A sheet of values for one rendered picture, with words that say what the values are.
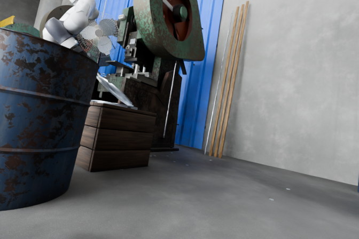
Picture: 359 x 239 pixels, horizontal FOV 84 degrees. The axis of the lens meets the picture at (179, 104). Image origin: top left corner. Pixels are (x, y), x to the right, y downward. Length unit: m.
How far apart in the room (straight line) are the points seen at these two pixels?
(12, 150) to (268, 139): 2.34
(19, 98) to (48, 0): 6.85
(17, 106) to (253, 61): 2.53
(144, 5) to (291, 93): 1.84
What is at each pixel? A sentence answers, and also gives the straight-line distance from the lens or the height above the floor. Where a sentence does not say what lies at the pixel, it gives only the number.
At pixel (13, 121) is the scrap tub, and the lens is 0.70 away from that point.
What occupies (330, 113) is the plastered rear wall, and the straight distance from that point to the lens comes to 2.57.
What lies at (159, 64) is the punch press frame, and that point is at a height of 0.90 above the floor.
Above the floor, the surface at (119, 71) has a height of 0.72.
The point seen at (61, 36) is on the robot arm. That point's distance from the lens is 1.33.
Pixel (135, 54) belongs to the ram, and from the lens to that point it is 2.08.
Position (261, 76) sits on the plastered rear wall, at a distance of 2.71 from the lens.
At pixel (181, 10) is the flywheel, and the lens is 1.98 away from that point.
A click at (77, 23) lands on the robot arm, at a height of 0.77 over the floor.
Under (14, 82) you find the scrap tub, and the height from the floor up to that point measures 0.34.
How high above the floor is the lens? 0.30
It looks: 6 degrees up
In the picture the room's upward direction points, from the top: 9 degrees clockwise
